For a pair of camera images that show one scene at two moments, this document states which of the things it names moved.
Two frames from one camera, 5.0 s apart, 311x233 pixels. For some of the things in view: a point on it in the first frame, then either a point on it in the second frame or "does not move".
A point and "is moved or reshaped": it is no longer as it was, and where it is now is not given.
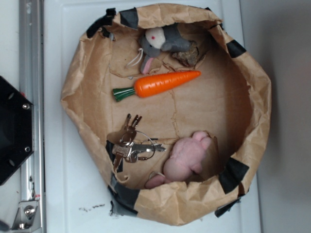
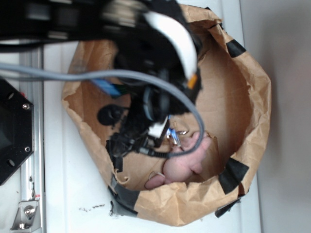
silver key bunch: x=132 y=144 is moved or reshaped
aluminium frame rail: x=32 y=86 does not move
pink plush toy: x=185 y=156 does not move
